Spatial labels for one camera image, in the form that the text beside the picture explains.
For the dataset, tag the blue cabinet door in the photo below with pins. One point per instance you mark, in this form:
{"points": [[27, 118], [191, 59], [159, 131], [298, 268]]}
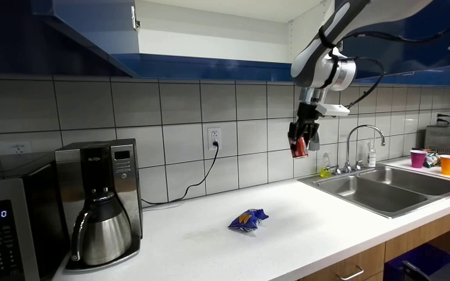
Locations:
{"points": [[89, 25]]}

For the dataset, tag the yellow dish soap bottle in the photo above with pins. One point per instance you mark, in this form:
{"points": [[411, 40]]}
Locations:
{"points": [[325, 165]]}

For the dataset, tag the chrome gooseneck faucet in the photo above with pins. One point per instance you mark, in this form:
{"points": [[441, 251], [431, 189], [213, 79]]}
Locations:
{"points": [[350, 140]]}

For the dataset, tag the steel coffee carafe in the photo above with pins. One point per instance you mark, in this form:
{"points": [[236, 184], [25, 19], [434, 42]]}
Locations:
{"points": [[102, 234]]}

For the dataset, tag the pink cup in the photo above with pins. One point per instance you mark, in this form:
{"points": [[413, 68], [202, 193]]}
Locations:
{"points": [[417, 157]]}

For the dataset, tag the white wall outlet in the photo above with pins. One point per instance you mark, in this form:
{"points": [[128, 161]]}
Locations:
{"points": [[214, 139]]}

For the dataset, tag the black coffee maker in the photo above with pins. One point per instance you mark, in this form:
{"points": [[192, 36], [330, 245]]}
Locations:
{"points": [[120, 172]]}

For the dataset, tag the black microwave oven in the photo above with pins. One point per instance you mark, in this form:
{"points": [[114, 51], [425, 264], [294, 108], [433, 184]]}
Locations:
{"points": [[11, 228]]}

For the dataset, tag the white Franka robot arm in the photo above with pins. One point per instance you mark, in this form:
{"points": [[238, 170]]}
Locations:
{"points": [[334, 47]]}

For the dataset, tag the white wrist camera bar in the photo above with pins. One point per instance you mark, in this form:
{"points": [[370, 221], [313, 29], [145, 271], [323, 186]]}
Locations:
{"points": [[334, 109]]}

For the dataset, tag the grey metal countertop box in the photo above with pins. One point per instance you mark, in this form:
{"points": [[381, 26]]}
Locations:
{"points": [[448, 139]]}

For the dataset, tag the stainless steel double sink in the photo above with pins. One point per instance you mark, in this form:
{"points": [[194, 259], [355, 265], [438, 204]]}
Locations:
{"points": [[386, 192]]}

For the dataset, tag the blue bin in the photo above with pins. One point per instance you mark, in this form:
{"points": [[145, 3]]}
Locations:
{"points": [[422, 262]]}

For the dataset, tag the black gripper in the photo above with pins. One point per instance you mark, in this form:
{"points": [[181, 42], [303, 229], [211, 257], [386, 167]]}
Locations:
{"points": [[306, 115]]}

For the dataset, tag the blue upper cabinet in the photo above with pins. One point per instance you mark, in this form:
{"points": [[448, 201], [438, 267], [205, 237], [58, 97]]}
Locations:
{"points": [[209, 56]]}

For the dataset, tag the blue chip bag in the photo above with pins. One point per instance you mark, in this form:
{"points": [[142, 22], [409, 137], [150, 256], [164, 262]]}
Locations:
{"points": [[248, 220]]}

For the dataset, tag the clear hand soap bottle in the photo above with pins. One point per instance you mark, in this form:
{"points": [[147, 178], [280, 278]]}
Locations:
{"points": [[370, 156]]}

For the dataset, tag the orange cup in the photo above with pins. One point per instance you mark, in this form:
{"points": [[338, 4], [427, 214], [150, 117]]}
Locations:
{"points": [[448, 165]]}

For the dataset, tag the wooden lower cabinet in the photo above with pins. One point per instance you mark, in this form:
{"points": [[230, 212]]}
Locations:
{"points": [[417, 234]]}

